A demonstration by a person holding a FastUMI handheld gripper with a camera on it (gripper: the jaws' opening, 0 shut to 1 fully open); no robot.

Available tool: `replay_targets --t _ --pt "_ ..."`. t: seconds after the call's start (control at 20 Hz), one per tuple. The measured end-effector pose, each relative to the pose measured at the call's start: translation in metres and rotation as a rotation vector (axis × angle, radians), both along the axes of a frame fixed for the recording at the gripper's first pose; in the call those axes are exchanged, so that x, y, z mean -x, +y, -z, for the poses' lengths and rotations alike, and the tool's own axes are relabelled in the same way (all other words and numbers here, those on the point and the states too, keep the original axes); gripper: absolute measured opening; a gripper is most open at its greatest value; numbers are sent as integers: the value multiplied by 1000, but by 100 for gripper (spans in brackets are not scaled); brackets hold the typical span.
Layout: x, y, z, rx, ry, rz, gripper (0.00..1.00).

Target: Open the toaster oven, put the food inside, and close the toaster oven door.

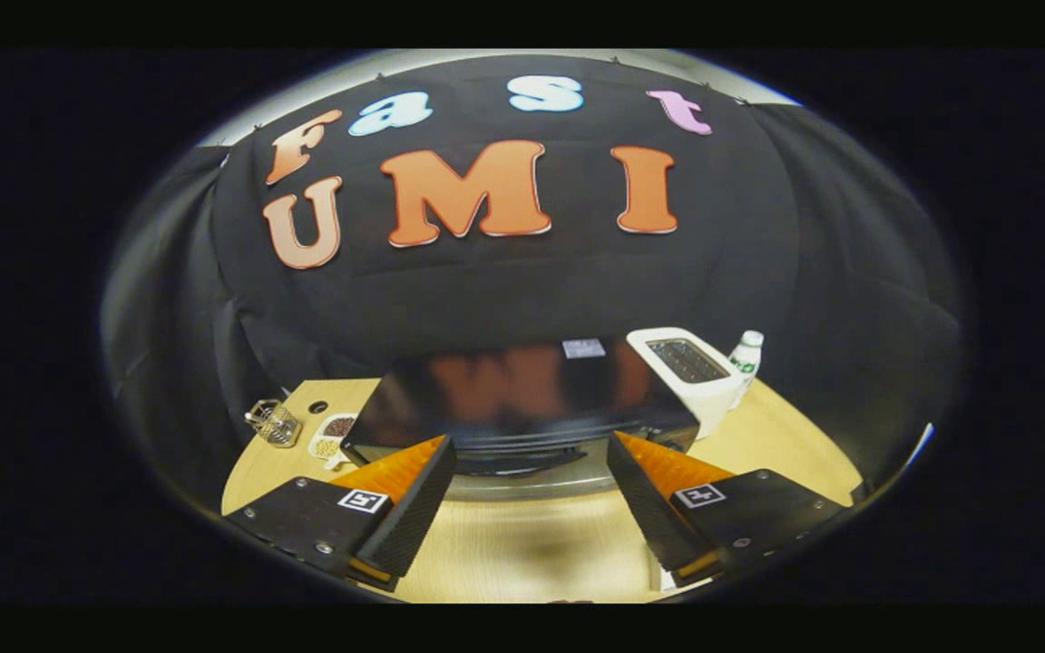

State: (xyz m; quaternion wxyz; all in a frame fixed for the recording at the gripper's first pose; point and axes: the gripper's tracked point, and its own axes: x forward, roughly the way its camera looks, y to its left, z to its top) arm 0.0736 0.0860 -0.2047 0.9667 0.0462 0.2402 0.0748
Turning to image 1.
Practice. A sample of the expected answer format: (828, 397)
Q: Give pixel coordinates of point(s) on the white divided grain dish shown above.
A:
(327, 446)

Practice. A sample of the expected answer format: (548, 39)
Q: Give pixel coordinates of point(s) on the black toaster oven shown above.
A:
(504, 390)

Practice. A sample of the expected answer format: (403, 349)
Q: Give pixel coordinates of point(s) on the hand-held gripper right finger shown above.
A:
(654, 517)

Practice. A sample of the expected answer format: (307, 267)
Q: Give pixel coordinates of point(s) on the white pop-up toaster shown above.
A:
(708, 399)

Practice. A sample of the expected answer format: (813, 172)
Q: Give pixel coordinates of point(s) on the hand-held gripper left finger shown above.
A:
(414, 517)

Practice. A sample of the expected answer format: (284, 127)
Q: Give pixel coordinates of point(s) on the white bottle green label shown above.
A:
(747, 354)

